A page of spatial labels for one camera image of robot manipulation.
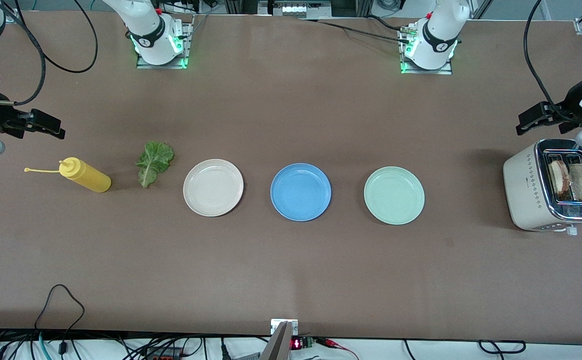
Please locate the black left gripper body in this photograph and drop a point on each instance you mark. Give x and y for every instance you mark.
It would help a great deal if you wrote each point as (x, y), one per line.
(572, 103)

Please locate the small toasted bread slice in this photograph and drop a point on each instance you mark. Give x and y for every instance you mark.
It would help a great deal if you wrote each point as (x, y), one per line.
(559, 177)

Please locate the yellow squeeze bottle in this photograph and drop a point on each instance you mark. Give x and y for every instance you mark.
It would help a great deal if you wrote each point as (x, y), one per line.
(88, 177)

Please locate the green lettuce leaf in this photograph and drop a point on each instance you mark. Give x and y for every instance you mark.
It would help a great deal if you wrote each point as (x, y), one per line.
(155, 157)

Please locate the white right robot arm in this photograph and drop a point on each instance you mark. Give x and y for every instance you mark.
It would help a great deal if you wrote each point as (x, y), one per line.
(146, 25)

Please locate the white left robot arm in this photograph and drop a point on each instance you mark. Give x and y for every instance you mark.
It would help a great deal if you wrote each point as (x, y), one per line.
(438, 35)

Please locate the light green plate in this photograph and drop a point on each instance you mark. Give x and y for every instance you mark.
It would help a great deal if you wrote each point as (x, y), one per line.
(394, 195)

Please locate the beige plate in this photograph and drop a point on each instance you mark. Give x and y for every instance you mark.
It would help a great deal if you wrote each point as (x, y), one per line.
(213, 187)

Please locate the blue plate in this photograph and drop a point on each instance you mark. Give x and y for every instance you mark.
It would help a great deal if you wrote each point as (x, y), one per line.
(301, 192)

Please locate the beige chrome toaster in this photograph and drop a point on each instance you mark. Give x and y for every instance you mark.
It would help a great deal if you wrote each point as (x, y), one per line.
(526, 185)

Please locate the grey device with white label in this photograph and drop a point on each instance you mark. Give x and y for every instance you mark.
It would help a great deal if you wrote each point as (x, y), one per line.
(296, 9)

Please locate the circuit board with red display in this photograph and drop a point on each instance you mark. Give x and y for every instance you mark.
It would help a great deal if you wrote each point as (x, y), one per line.
(297, 343)

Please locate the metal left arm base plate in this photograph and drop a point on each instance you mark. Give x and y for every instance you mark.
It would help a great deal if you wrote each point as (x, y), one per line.
(426, 71)

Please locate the black power strip orange switch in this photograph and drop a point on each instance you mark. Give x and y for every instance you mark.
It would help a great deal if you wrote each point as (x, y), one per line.
(163, 357)

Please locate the silver camera mount bracket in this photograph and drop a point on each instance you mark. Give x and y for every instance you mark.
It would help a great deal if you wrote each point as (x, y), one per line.
(281, 345)

